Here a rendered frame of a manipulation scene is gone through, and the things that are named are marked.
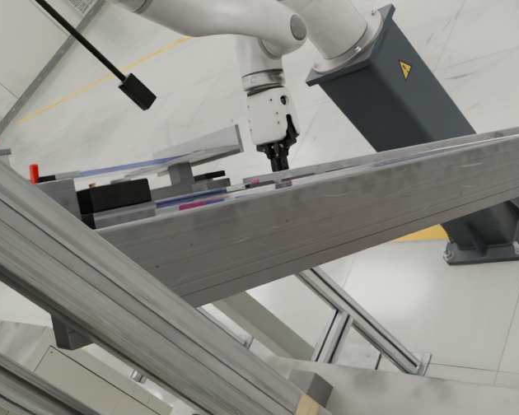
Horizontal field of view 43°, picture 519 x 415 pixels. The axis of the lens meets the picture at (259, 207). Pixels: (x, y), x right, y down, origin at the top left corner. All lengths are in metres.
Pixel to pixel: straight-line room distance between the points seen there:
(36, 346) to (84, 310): 1.60
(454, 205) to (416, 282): 1.31
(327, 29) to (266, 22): 0.29
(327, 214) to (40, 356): 1.52
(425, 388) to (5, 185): 0.69
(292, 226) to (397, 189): 0.13
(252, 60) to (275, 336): 0.75
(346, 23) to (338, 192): 0.98
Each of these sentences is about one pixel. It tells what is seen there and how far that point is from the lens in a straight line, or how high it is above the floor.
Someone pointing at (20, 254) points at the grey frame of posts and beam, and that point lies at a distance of 0.33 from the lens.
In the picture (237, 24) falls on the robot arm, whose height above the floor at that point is 0.98.
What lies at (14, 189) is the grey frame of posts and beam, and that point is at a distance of 0.33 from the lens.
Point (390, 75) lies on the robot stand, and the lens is 1.49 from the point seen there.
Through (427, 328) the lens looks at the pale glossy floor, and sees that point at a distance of 1.83.
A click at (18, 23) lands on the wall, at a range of 9.55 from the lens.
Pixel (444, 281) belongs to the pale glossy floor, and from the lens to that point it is 1.89.
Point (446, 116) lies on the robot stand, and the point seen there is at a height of 0.41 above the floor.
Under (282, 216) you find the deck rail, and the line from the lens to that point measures 0.47.
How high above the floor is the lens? 1.31
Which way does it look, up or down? 28 degrees down
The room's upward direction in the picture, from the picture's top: 47 degrees counter-clockwise
